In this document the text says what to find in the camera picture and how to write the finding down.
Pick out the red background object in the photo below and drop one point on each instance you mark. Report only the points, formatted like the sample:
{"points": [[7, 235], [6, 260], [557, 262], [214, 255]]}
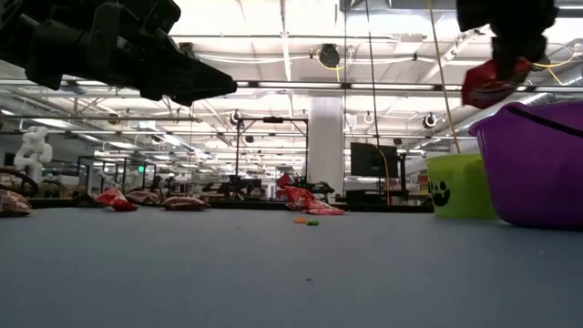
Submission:
{"points": [[283, 180]]}

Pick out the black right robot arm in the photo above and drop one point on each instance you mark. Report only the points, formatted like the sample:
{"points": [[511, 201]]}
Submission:
{"points": [[505, 13]]}

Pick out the white pillar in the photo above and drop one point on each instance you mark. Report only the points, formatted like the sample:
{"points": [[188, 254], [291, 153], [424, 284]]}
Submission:
{"points": [[325, 146]]}

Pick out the black workstation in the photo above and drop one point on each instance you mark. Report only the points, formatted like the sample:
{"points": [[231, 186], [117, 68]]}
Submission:
{"points": [[237, 184]]}

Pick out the green plastic bucket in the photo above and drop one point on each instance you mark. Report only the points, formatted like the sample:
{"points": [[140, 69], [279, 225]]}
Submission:
{"points": [[464, 187]]}

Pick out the black framed glass enclosure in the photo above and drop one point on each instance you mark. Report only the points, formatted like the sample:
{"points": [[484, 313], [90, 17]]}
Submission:
{"points": [[105, 157]]}

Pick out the black room monitor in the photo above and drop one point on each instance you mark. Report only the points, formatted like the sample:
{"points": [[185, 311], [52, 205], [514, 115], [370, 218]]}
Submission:
{"points": [[369, 159]]}

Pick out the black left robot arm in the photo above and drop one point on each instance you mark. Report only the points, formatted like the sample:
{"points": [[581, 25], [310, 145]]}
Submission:
{"points": [[18, 27]]}

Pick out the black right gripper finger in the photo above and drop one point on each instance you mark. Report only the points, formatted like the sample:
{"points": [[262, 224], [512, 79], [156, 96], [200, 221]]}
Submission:
{"points": [[514, 68]]}

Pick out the black device green lights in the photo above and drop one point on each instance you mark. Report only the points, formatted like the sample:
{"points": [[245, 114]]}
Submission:
{"points": [[319, 187]]}

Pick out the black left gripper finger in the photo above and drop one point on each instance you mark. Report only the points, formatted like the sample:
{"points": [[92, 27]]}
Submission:
{"points": [[202, 84]]}

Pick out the small green loose candy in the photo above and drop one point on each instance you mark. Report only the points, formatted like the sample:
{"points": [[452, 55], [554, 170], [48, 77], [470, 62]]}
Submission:
{"points": [[313, 222]]}

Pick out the small orange loose candy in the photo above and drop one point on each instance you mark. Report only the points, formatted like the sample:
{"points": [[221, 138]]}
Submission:
{"points": [[300, 220]]}

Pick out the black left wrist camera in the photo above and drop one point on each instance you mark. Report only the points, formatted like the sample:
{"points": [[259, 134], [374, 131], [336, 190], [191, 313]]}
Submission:
{"points": [[159, 13]]}

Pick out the red Skittles candy pack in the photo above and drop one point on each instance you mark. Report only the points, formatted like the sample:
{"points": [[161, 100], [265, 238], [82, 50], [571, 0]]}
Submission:
{"points": [[325, 210], [483, 93], [298, 197]]}

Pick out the white robot figure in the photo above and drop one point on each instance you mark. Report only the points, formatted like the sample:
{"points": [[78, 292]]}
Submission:
{"points": [[34, 150]]}

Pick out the black frame rig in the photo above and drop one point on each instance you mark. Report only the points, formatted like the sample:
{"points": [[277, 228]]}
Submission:
{"points": [[272, 119]]}

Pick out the purple plastic bucket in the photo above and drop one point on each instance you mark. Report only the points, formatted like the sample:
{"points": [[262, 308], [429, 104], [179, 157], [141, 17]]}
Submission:
{"points": [[537, 182]]}

